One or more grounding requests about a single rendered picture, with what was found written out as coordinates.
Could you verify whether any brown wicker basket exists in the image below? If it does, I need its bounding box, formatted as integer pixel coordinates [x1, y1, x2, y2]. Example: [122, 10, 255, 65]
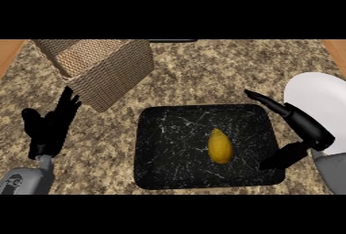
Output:
[30, 39, 155, 113]

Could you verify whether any white plate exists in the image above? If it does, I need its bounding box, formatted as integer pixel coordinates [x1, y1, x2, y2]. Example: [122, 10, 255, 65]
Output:
[282, 71, 346, 156]

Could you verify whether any yellow lemon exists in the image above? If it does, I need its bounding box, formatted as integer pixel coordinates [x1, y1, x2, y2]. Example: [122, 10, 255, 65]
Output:
[206, 127, 234, 165]

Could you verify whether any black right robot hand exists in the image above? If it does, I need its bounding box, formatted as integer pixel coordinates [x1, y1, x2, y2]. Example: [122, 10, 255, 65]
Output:
[243, 89, 336, 171]

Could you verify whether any black marbled tray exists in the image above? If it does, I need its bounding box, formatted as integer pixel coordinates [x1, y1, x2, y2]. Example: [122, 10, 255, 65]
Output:
[132, 103, 286, 190]

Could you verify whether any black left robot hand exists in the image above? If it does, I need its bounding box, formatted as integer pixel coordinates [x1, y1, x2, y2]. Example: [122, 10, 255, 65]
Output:
[20, 85, 84, 161]

